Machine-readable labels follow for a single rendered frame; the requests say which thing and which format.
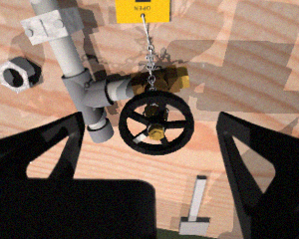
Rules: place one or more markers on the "silver hex nut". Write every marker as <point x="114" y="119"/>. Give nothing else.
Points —
<point x="10" y="81"/>

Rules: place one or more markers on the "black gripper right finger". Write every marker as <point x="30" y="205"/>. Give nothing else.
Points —
<point x="280" y="200"/>

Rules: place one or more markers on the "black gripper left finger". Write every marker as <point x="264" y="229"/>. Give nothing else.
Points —
<point x="18" y="150"/>

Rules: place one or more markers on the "yellow tag with silver chain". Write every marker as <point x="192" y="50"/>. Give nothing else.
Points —
<point x="129" y="11"/>

